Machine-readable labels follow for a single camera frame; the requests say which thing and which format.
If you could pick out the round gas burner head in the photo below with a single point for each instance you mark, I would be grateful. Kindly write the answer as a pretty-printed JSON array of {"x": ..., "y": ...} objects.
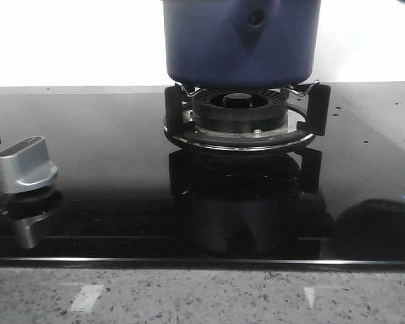
[{"x": 253, "y": 119}]

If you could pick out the silver stove control knob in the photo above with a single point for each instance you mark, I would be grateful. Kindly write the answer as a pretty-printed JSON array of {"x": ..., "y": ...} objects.
[{"x": 25, "y": 166}]

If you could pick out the black burner pan support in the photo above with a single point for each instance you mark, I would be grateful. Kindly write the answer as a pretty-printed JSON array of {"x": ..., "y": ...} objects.
[{"x": 311, "y": 99}]

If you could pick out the dark blue saucepan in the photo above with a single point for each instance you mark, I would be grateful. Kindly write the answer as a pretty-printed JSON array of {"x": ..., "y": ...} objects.
[{"x": 240, "y": 44}]

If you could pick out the black glass gas cooktop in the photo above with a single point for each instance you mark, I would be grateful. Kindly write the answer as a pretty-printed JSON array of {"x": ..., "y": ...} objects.
[{"x": 126, "y": 197}]

